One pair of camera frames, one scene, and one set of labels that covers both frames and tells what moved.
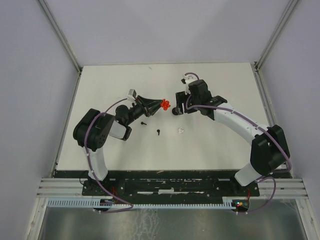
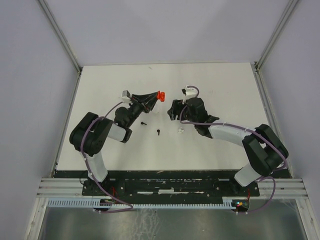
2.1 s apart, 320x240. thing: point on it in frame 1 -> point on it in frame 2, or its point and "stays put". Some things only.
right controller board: [242, 205] stays put
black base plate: [168, 188] stays put
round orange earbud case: [165, 104] -> [161, 96]
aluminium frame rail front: [71, 188] stays put
